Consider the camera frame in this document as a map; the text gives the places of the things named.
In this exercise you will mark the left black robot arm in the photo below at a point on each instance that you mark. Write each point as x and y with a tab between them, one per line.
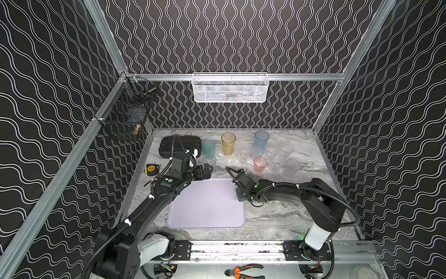
116	254

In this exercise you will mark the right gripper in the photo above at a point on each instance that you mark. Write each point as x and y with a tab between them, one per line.
239	197

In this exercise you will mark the teal textured plastic cup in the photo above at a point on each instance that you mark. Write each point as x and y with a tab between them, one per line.
209	148

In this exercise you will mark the white wire mesh basket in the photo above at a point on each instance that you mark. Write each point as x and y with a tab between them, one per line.
230	87

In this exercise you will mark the frosted white plastic cup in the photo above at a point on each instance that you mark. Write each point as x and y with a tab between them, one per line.
291	167

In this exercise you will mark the clear glass centre right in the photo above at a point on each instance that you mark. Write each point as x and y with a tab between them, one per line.
271	152

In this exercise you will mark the black plastic tool case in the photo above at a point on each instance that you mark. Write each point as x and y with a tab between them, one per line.
186	143

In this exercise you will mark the clear plain glass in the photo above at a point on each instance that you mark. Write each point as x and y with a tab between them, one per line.
244	154

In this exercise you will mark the small pink plastic cup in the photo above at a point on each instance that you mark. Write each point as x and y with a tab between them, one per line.
260	164

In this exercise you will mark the black wire basket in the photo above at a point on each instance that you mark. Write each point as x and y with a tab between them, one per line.
127	117

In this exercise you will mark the white round object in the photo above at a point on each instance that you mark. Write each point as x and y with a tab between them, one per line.
364	272

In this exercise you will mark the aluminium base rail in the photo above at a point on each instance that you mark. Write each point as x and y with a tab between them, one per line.
281	252

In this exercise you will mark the tall yellow plastic cup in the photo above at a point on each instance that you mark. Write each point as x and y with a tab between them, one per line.
228	142

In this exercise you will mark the lavender plastic tray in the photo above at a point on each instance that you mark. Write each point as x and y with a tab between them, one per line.
207	204

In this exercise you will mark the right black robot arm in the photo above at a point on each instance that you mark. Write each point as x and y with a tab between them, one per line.
328	210

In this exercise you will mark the yellow black tape measure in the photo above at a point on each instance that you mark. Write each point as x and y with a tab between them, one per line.
151	170

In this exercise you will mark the tall blue plastic cup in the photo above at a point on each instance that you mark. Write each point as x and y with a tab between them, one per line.
261	138

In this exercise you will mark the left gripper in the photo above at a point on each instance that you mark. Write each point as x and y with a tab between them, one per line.
202	171

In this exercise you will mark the clear glass back right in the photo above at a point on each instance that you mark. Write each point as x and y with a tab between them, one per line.
285	148

